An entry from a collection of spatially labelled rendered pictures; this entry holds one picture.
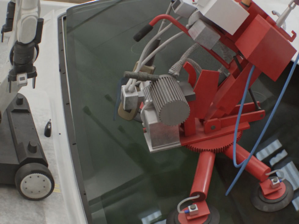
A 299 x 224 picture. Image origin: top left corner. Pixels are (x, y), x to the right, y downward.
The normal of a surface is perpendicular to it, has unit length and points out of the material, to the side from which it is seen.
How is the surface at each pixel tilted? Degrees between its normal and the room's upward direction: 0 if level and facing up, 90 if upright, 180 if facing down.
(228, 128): 26
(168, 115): 90
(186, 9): 99
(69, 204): 34
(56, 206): 0
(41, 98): 10
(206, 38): 90
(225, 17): 90
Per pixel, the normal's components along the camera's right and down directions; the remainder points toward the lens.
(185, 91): -0.11, -0.79
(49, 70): -0.44, -0.69
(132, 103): 0.25, 0.70
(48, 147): 0.33, -0.80
